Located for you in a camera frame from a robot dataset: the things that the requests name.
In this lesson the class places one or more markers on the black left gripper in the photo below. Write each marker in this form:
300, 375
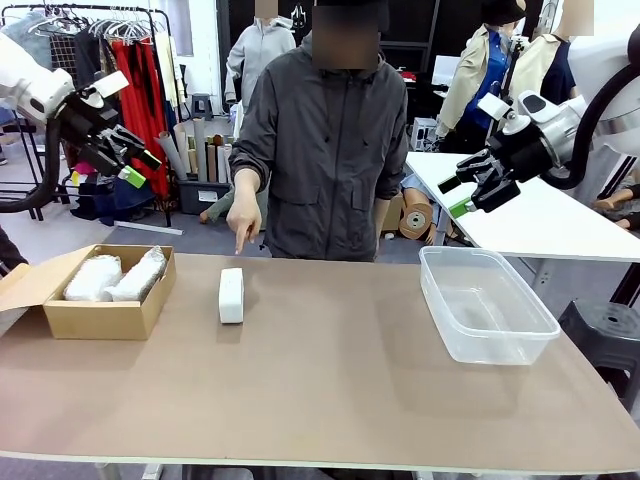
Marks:
90, 122

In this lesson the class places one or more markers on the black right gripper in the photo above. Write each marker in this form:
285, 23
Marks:
522, 155

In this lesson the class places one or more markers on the narrow bubble-wrapped clock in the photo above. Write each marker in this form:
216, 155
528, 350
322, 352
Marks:
137, 280

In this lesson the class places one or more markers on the wide bubble-wrapped clock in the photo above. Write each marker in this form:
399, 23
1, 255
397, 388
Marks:
90, 280

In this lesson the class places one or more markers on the unwrapped white clock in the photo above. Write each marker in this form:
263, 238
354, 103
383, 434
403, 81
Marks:
231, 297

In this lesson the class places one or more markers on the person's right forearm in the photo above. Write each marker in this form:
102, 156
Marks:
247, 165

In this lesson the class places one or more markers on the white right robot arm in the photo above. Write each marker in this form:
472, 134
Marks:
600, 65

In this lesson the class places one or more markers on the person's left hand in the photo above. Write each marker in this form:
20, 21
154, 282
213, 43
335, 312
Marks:
245, 215

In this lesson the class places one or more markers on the leaning grey paper roll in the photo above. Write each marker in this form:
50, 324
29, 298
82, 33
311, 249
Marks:
172, 157

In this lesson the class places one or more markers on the navy clothes pile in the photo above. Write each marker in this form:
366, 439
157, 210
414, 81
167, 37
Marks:
110, 207

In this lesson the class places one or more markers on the beige paper roll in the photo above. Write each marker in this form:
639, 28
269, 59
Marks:
184, 147

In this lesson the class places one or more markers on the red dress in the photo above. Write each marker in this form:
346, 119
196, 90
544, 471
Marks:
137, 100

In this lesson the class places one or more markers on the white side table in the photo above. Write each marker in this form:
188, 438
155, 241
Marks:
530, 225

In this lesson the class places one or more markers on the tall grey paper roll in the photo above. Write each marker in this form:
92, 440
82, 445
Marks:
200, 150

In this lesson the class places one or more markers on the grey storage bin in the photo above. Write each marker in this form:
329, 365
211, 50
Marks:
197, 197

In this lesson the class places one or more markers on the white computer case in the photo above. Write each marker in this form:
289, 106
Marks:
424, 134

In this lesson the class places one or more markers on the mannequin torso with wooden disc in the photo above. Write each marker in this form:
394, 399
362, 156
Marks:
417, 222

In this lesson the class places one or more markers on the brown paper roll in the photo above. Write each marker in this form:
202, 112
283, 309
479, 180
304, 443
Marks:
220, 160

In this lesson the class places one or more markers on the small grey stool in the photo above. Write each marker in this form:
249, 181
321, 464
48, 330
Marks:
201, 106

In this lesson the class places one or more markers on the brown cardboard carton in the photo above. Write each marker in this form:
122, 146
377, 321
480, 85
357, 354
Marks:
395, 212

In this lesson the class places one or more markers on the mannequin in beige coat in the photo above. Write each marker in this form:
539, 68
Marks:
475, 80

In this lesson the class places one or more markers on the black metal stand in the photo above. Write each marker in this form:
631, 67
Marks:
30, 200

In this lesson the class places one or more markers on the white monitor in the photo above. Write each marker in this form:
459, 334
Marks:
446, 70

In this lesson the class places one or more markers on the black patterned garment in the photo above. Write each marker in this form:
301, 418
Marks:
90, 55

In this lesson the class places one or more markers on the mannequin in cream vest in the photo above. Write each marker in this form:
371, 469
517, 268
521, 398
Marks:
545, 65

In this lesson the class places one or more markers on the red cloth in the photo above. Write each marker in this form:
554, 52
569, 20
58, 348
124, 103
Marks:
408, 75

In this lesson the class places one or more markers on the clear plastic container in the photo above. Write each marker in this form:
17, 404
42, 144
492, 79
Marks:
487, 310

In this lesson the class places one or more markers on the black clothes rack with hangers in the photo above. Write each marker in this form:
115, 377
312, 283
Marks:
120, 27

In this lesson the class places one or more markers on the grey-blue jacket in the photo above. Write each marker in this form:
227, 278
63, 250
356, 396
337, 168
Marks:
35, 50

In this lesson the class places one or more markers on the person's dark sleeve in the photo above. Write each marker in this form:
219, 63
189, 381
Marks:
11, 252

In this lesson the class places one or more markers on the open brown cardboard box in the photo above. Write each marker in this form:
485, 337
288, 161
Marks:
100, 317

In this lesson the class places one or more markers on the person in grey jacket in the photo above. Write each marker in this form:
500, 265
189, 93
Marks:
330, 140

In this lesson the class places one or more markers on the person in light grey hoodie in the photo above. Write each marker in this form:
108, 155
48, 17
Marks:
260, 55

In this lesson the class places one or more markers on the black plastic stool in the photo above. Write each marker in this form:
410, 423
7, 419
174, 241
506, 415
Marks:
607, 335

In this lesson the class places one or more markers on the white floor rail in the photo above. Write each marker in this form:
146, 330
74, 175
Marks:
145, 227

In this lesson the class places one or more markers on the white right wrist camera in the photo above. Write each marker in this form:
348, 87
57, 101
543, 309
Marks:
494, 106

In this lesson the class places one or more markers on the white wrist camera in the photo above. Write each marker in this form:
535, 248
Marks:
494, 106
112, 84

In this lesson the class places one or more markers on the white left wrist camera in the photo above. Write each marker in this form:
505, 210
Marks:
112, 84

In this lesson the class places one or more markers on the black aluminium frame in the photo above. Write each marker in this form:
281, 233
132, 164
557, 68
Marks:
627, 285

